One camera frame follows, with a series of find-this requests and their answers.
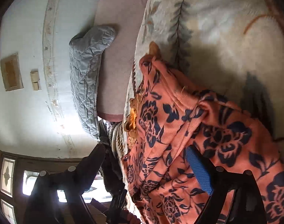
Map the leaf-patterned plush blanket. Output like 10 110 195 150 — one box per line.
111 0 284 224

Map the beige wall switch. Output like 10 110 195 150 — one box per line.
30 71 40 91

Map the dark brown fleece garment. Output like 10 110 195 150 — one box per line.
99 119 125 196

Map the stained glass window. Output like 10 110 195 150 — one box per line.
0 154 112 223

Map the grey quilted pillow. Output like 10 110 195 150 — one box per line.
69 25 116 141

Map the pink mattress sheet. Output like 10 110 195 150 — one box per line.
94 0 147 122

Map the framed wall panel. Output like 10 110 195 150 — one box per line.
0 53 24 91

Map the orange floral garment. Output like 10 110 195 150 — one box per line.
122 55 284 223

